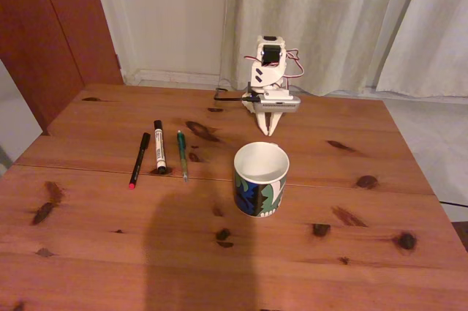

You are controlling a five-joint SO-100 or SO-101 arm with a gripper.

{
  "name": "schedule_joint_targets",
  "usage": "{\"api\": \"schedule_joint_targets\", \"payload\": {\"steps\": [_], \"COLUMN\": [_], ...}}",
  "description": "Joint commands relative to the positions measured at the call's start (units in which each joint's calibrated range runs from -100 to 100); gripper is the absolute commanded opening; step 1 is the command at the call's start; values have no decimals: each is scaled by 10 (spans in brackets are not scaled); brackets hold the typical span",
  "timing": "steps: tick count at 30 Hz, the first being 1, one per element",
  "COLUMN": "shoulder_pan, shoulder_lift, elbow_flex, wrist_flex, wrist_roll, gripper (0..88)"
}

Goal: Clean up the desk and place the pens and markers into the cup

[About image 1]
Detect green mechanical pencil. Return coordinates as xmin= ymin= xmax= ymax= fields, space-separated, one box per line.
xmin=176 ymin=130 xmax=190 ymax=183

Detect white whiteboard marker black cap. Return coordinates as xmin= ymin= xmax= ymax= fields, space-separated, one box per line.
xmin=153 ymin=119 xmax=167 ymax=175

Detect black pen with red end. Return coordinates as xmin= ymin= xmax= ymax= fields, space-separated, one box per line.
xmin=128 ymin=132 xmax=151 ymax=190

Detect white mug with green-blue pattern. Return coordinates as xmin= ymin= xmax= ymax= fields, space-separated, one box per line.
xmin=233 ymin=141 xmax=290 ymax=219

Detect white curtain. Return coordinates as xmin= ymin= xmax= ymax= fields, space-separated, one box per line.
xmin=219 ymin=0 xmax=429 ymax=97
xmin=374 ymin=0 xmax=468 ymax=99

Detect brown wooden cabinet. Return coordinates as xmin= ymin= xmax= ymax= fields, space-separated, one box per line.
xmin=0 ymin=0 xmax=124 ymax=136

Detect silver camera box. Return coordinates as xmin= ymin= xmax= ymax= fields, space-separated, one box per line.
xmin=254 ymin=94 xmax=302 ymax=114

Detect red white servo wires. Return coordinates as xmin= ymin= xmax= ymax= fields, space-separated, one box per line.
xmin=244 ymin=48 xmax=306 ymax=89

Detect black camera cable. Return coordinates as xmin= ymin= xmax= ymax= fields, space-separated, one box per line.
xmin=214 ymin=86 xmax=257 ymax=104

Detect black floor cable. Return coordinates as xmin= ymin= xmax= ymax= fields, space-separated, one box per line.
xmin=437 ymin=199 xmax=468 ymax=209

